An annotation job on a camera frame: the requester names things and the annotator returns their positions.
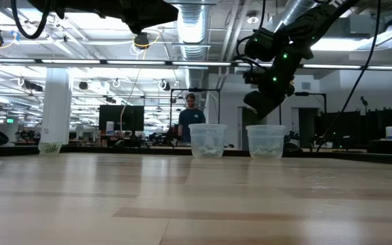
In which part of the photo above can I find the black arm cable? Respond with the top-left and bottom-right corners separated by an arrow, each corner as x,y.
316,0 -> 382,152
10,0 -> 52,40

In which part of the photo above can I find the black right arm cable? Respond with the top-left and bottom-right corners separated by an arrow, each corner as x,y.
316,0 -> 382,152

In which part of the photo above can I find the white sweetener packet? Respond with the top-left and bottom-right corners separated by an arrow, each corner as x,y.
252,144 -> 282,159
195,141 -> 223,159

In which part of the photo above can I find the black monitor screen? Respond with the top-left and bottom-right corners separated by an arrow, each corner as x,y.
99,104 -> 145,132

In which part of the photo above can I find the left clear plastic cup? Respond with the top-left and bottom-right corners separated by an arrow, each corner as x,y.
188,123 -> 228,159

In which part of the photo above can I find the right clear plastic cup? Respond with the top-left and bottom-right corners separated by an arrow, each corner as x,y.
246,125 -> 287,161

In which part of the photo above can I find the black aluminium table frame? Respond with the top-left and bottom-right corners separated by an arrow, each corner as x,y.
0,122 -> 392,167

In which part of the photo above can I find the person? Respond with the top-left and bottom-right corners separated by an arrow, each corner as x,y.
178,93 -> 207,144

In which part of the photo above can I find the clear plastic cup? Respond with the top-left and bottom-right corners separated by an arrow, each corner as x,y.
188,123 -> 228,159
246,125 -> 287,161

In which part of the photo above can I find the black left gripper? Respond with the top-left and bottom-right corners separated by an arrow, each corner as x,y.
120,0 -> 180,35

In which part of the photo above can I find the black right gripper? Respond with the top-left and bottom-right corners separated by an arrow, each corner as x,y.
242,61 -> 296,120

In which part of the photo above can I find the white building pillar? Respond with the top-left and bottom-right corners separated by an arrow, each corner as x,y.
41,66 -> 73,146

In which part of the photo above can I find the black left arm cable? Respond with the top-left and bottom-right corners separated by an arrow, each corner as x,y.
10,0 -> 52,40

